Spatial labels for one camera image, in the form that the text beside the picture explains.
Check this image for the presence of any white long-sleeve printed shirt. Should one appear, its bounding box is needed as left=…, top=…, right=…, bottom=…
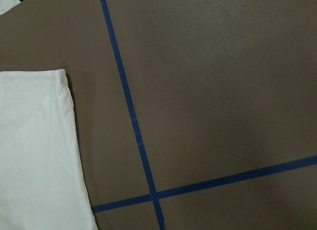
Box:
left=0, top=69, right=97, bottom=230

